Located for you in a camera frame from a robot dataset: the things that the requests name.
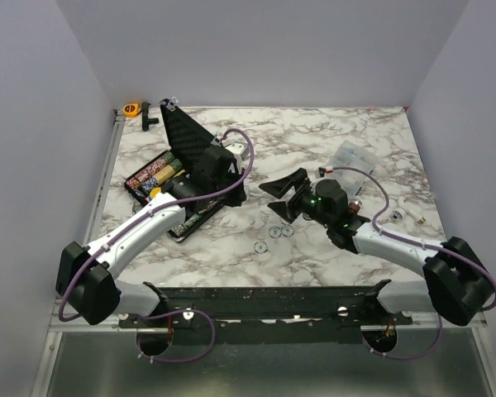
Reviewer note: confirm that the copper pipe fitting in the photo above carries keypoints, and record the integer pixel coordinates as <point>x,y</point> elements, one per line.
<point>354,206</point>

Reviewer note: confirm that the black poker set case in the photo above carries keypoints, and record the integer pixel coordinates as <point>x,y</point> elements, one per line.
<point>187,141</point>

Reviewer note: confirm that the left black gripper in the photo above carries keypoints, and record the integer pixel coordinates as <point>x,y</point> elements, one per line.
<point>237,199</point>

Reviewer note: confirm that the yellow round button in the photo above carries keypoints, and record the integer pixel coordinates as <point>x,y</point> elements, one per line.
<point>155,191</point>

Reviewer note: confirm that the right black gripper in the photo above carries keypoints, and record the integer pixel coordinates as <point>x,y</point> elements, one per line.
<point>280,187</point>

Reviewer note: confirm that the orange tape measure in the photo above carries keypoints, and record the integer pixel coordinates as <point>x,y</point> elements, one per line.
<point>131,110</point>

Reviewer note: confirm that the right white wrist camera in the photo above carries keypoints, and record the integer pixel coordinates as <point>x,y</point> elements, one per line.
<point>326,172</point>

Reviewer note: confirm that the white poker chip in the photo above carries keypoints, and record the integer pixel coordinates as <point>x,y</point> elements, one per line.
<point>275,232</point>
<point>260,247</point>
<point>287,230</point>

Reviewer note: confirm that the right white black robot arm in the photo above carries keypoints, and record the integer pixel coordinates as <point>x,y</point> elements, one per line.
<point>454,282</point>

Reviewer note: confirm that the clear plastic box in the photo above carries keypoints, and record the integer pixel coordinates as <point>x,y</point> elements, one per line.
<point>351,155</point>

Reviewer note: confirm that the black mounting rail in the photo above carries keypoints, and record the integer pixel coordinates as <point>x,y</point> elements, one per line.
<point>258,315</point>

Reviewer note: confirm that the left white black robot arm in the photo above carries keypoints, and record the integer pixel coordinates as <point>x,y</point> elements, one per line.
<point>88,278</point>

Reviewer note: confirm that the aluminium side rail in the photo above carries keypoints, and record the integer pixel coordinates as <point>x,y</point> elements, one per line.
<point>95,214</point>

